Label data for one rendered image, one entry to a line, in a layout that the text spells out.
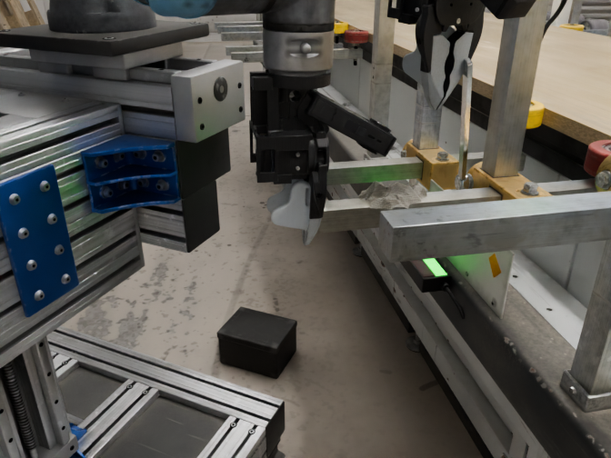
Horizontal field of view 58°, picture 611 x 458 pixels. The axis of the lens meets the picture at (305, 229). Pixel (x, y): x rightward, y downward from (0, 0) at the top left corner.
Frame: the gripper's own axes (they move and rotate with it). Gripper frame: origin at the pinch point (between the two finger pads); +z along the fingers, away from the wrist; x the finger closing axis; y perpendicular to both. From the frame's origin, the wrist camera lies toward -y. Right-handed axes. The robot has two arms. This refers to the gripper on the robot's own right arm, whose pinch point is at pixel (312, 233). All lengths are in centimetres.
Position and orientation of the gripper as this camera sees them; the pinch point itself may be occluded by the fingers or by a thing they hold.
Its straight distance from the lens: 69.3
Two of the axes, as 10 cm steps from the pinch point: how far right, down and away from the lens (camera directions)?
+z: -0.2, 9.0, 4.4
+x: 2.0, 4.4, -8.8
